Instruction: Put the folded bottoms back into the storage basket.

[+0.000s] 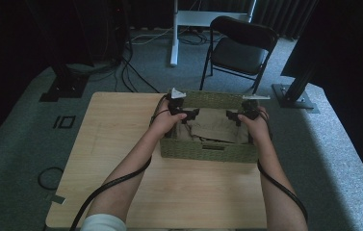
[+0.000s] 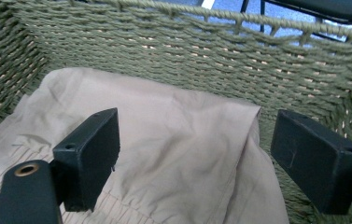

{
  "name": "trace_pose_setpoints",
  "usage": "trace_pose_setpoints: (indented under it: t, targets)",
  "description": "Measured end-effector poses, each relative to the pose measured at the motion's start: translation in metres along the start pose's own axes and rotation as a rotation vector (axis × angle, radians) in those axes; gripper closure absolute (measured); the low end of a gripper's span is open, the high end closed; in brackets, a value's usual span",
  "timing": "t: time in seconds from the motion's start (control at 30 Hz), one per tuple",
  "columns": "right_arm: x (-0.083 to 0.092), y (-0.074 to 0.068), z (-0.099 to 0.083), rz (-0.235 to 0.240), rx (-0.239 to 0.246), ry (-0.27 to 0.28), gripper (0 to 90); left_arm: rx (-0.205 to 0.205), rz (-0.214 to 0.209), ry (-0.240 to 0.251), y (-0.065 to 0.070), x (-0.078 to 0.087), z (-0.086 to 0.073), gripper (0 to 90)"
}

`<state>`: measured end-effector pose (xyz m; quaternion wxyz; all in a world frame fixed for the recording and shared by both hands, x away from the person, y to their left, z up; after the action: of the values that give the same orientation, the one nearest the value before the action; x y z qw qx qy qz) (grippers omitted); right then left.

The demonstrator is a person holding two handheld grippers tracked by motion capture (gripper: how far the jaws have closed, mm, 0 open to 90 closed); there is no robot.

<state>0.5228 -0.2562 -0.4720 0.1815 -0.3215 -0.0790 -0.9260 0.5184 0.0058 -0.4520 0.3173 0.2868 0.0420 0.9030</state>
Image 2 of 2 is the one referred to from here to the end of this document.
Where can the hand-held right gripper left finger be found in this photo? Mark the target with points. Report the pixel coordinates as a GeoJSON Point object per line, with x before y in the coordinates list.
{"type": "Point", "coordinates": [89, 155]}

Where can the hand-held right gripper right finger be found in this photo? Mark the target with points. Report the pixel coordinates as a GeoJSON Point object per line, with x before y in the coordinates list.
{"type": "Point", "coordinates": [316, 161]}

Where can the khaki pants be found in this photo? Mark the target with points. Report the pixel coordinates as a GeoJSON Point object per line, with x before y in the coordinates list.
{"type": "Point", "coordinates": [170, 149]}

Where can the green woven basket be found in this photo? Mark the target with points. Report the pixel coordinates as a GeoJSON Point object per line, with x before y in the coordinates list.
{"type": "Point", "coordinates": [226, 62]}

